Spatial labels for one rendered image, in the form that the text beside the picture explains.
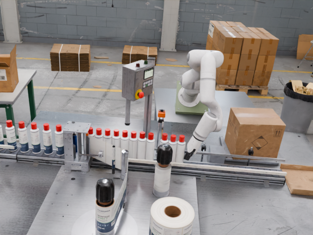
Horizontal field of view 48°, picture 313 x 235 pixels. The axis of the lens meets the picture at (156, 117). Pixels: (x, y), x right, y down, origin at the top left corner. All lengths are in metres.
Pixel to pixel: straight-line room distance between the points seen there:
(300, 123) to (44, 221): 3.47
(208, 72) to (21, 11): 6.08
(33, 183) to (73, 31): 5.72
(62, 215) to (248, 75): 4.28
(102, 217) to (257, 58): 4.35
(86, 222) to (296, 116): 3.30
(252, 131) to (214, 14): 5.45
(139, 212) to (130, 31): 5.94
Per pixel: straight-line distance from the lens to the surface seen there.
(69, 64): 6.09
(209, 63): 2.04
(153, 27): 7.46
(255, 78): 5.67
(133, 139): 2.08
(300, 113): 4.51
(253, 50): 5.50
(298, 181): 2.38
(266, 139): 2.36
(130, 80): 1.94
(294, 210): 2.14
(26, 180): 2.17
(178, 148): 2.09
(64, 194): 1.95
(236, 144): 2.32
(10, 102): 3.25
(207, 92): 2.01
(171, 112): 2.91
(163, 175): 1.83
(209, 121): 1.99
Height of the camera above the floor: 2.12
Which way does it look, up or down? 27 degrees down
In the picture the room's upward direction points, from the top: 4 degrees clockwise
